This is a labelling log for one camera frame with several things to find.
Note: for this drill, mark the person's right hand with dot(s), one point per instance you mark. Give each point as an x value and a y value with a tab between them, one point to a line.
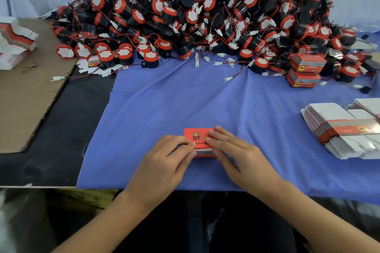
246	164

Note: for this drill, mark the person's left hand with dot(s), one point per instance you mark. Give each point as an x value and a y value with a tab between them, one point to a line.
157	170

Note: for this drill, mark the pile of black red buzzers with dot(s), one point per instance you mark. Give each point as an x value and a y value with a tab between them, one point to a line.
202	12

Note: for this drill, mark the rubber band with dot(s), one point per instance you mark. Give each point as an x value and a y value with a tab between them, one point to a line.
28	66

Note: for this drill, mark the brown cardboard sheet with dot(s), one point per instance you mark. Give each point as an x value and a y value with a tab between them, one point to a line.
27	107

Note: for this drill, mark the orange white paper box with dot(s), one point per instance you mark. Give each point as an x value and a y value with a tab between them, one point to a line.
307	62
199	136
303	79

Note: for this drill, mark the blue cloth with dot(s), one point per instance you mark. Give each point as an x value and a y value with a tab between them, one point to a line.
148	101

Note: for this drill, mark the stack of paper boxes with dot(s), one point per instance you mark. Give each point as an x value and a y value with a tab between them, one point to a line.
338	128
15	42

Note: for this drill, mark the person's left forearm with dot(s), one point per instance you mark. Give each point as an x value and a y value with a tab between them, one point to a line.
104	226

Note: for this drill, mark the person's right forearm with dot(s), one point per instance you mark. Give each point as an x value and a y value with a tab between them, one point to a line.
320	220

